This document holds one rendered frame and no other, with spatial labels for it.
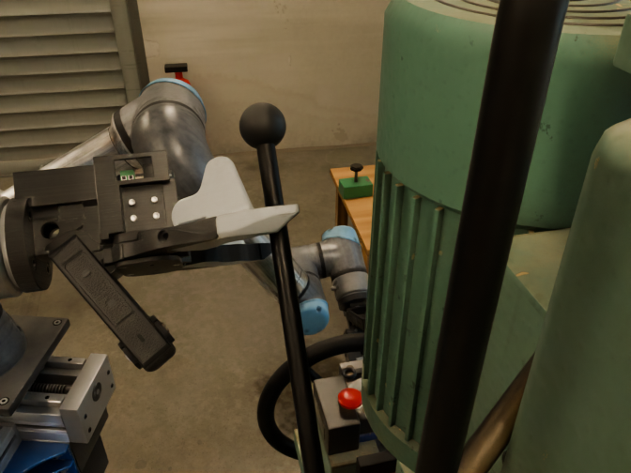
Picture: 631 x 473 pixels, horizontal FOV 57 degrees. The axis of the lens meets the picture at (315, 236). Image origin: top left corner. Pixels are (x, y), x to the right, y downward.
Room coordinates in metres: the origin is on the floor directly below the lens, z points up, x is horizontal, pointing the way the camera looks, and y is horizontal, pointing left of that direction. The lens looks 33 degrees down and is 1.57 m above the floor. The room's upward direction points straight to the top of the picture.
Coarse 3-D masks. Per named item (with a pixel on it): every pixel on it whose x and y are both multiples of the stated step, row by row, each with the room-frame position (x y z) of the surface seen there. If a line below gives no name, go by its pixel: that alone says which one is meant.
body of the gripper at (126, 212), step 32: (96, 160) 0.38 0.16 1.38; (160, 160) 0.39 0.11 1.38; (32, 192) 0.37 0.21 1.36; (64, 192) 0.37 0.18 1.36; (96, 192) 0.38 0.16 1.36; (128, 192) 0.38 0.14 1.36; (160, 192) 0.38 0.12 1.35; (32, 224) 0.36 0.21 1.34; (64, 224) 0.36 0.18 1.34; (96, 224) 0.36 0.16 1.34; (128, 224) 0.36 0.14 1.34; (160, 224) 0.36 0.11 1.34; (32, 256) 0.34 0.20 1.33; (96, 256) 0.35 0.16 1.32; (160, 256) 0.34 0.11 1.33; (32, 288) 0.33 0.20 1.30
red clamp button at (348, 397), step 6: (342, 390) 0.48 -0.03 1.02; (348, 390) 0.48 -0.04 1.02; (354, 390) 0.48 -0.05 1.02; (342, 396) 0.47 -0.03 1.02; (348, 396) 0.47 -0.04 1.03; (354, 396) 0.47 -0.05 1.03; (360, 396) 0.48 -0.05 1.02; (342, 402) 0.47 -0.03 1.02; (348, 402) 0.47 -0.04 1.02; (354, 402) 0.47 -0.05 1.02; (360, 402) 0.47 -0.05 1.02; (348, 408) 0.46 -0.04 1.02; (354, 408) 0.46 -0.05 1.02
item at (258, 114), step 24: (240, 120) 0.40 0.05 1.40; (264, 120) 0.39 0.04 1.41; (264, 144) 0.39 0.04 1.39; (264, 168) 0.38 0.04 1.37; (264, 192) 0.37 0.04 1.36; (288, 240) 0.35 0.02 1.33; (288, 264) 0.33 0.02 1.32; (288, 288) 0.32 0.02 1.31; (288, 312) 0.31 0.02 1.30; (288, 336) 0.30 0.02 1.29; (288, 360) 0.29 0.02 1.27; (312, 408) 0.27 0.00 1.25; (312, 432) 0.26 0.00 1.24; (312, 456) 0.24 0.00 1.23
